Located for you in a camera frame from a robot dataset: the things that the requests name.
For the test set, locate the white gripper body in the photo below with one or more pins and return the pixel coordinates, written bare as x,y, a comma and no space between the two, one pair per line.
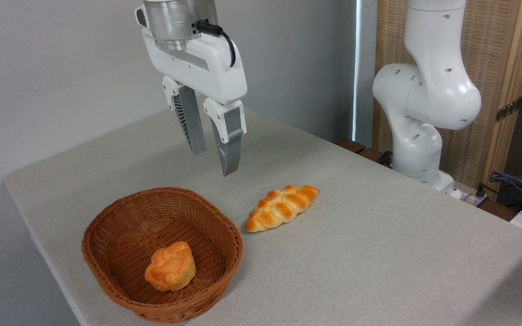
206,68

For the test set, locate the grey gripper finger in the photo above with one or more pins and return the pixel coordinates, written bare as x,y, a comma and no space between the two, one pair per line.
231,145
190,122

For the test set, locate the round puffy bread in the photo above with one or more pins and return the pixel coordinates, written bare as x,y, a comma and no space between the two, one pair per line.
170,267

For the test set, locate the braided long bread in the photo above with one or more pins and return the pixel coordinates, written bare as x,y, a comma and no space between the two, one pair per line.
281,207

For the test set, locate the brown wooden block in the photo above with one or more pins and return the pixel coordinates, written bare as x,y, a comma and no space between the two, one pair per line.
350,145
371,155
496,210

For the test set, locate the brown wicker basket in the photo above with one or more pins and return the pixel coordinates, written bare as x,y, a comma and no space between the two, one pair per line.
120,235

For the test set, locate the white power strip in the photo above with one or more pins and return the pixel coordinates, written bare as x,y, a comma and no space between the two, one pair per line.
469,196

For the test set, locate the dark metal hinge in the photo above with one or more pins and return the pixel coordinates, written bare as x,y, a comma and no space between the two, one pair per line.
509,109

